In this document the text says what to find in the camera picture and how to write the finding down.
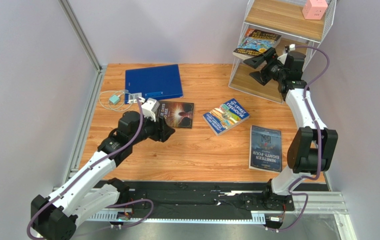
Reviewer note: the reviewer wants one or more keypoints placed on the pink cube power socket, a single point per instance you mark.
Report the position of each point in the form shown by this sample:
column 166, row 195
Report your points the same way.
column 314, row 9

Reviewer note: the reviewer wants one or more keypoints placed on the teal charger with white cable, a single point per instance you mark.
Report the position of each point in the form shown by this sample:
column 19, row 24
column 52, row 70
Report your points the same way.
column 115, row 100

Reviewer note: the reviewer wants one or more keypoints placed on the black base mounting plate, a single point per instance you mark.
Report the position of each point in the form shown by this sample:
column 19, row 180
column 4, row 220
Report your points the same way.
column 183, row 200

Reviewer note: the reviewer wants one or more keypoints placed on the Three Days To See book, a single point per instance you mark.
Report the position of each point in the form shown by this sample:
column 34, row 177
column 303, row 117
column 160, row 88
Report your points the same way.
column 177, row 114

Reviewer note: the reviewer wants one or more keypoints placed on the blue 91-Storey Treehouse book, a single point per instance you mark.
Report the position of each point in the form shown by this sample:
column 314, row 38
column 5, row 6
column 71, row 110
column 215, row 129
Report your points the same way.
column 226, row 116

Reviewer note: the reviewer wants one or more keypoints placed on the white wire wooden shelf rack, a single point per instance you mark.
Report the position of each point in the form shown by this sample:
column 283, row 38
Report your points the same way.
column 285, row 18

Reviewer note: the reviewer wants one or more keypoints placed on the blue file folder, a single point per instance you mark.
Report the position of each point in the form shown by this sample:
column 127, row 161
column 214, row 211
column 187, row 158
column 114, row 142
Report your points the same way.
column 159, row 82

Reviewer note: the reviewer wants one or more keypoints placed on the black 169-Storey Treehouse book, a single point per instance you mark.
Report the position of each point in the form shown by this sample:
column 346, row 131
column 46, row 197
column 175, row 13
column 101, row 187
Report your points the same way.
column 262, row 41

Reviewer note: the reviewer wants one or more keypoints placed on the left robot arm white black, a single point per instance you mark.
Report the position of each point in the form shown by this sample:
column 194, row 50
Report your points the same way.
column 57, row 216

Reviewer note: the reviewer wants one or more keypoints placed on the orange 78-Storey Treehouse book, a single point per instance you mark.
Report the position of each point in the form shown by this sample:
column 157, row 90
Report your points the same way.
column 243, row 49

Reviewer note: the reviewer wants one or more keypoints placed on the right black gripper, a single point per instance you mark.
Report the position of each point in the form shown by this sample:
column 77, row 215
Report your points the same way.
column 269, row 68

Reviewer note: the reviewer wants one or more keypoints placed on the Nineteen Eighty-Four book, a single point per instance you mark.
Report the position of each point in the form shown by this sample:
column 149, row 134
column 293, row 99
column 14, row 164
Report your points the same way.
column 265, row 152

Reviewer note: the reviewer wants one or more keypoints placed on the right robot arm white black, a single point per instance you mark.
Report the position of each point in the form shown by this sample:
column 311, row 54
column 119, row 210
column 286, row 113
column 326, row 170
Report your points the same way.
column 313, row 146

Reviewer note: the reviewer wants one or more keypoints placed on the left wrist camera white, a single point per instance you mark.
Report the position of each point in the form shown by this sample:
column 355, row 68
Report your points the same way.
column 149, row 108

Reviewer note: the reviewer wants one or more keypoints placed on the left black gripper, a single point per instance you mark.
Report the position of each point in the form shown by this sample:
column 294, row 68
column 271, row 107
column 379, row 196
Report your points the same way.
column 161, row 131

